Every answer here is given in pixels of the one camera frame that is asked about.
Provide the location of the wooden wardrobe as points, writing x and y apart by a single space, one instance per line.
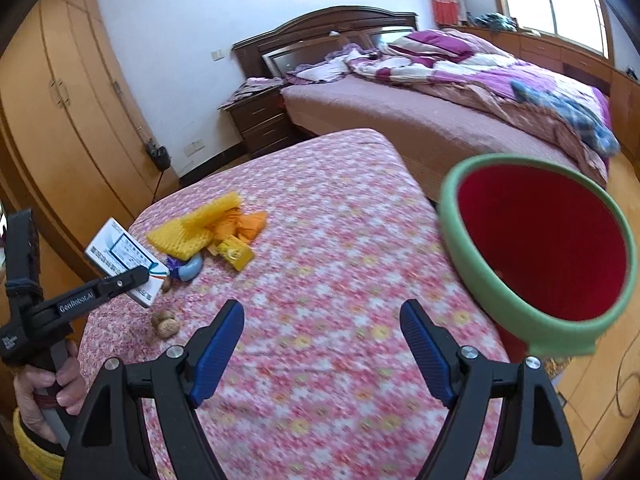
74 143

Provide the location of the purple blue wrapper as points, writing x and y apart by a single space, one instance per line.
185 270

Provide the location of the person's left hand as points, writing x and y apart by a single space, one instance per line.
40 392

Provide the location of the black charger on wall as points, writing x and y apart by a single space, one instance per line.
158 154

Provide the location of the yellow small box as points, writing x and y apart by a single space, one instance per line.
234 251

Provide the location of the large bed brown sheet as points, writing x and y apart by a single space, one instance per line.
435 126

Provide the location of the yellow foam net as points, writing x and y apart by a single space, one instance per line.
183 237

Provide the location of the red bin green rim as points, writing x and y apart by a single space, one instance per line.
544 251

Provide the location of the wooden cabinet row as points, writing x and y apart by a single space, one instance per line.
562 57

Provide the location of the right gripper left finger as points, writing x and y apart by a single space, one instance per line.
110 440

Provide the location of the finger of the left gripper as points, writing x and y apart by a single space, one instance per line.
122 283

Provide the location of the blue plaid cloth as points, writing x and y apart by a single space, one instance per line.
587 125

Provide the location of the brown nut shells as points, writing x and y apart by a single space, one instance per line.
165 324

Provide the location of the teal white medicine box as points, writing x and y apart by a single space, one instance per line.
114 251

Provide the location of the pink floral small bed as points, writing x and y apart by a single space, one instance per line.
322 384

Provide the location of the wooden framed window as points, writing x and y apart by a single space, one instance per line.
581 22

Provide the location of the folded clothes on nightstand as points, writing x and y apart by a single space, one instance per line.
252 87

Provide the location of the blue clothes on cabinet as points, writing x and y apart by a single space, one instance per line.
496 22

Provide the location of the purple patchwork quilt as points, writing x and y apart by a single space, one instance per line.
470 71

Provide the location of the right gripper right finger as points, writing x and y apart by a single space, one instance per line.
532 440

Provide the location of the white purple frilled pillow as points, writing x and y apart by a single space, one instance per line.
335 67

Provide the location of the dark wooden headboard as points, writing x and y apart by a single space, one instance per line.
310 37

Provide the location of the dark wooden nightstand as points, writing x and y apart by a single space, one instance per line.
262 122

